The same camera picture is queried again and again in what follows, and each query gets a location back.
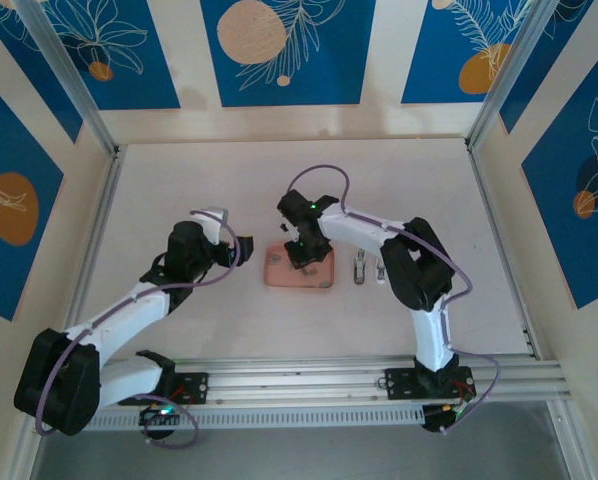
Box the small metal clip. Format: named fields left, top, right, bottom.
left=352, top=248, right=387, bottom=286

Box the pink plastic tray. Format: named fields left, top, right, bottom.
left=262, top=241, right=338, bottom=292

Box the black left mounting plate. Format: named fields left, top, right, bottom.
left=168, top=372, right=211, bottom=405

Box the black mounting plate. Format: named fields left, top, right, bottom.
left=168, top=372, right=211, bottom=405
left=385, top=367, right=476, bottom=401

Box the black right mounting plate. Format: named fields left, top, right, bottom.
left=385, top=367, right=476, bottom=401

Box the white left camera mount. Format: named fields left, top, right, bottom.
left=191, top=208, right=221, bottom=246

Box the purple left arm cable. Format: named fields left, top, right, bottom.
left=34, top=209, right=243, bottom=451

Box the aluminium side rail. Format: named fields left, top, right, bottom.
left=467, top=144, right=588, bottom=480
left=6, top=145, right=126, bottom=480

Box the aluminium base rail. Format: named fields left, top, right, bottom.
left=173, top=353, right=575, bottom=404

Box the white slotted cable duct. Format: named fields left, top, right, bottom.
left=86, top=405, right=426, bottom=432

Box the aluminium frame post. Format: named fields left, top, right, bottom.
left=16, top=0, right=123, bottom=159
left=464, top=0, right=548, bottom=150

